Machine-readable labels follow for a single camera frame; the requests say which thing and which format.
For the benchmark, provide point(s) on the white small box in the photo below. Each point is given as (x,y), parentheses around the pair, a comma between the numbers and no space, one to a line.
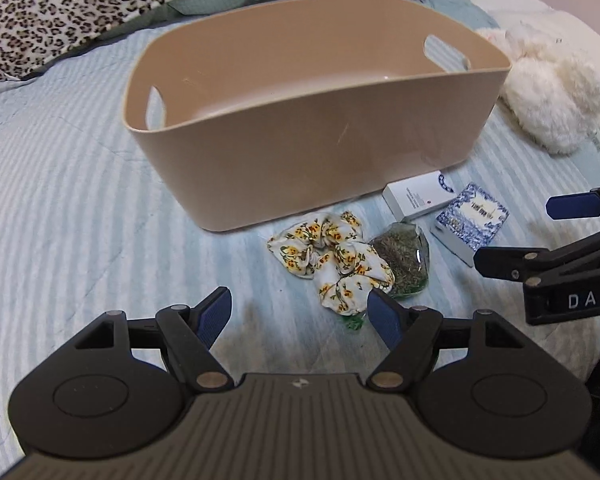
(416,196)

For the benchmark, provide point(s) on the blue white patterned box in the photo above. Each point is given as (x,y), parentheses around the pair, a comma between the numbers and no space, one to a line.
(472,222)

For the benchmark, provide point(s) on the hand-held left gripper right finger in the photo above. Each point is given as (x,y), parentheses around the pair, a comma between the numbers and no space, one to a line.
(384,316)

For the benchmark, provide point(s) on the beige plastic storage bin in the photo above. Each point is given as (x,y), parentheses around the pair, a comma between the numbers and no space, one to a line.
(300,115)

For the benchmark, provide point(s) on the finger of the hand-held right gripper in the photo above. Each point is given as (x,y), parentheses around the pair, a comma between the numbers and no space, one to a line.
(570,206)
(510,263)

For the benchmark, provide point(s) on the white plush toy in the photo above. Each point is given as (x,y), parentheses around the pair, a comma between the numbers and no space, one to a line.
(550,95)

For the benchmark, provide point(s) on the leopard print pillow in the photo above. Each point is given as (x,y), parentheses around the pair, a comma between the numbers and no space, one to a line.
(75,10)

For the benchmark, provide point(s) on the floral yellow white scrunchie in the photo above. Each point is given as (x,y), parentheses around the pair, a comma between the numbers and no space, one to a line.
(335,255)

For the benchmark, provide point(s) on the clear bag of dried herbs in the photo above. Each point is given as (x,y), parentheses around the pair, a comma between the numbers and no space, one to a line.
(401,258)

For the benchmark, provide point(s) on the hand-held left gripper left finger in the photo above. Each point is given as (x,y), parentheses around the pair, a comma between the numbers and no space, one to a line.
(214,314)

